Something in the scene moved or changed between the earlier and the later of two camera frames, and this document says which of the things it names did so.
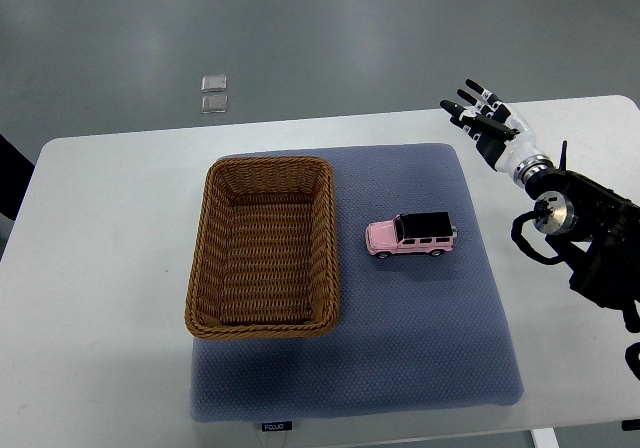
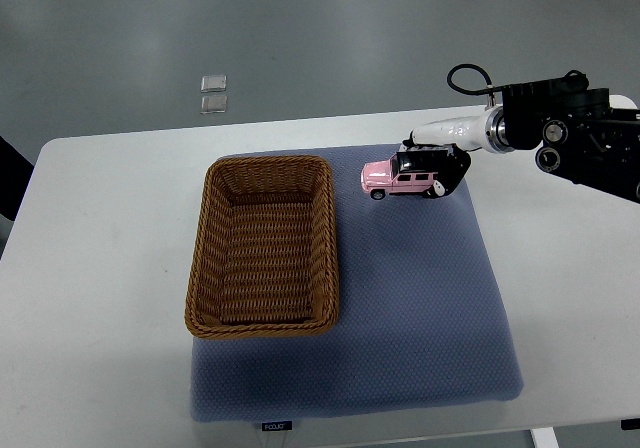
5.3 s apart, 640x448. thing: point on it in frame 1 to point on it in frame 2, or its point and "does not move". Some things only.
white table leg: [544, 438] does not move
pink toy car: [422, 232] to [409, 171]
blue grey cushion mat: [419, 335] does not move
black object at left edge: [15, 173] does not move
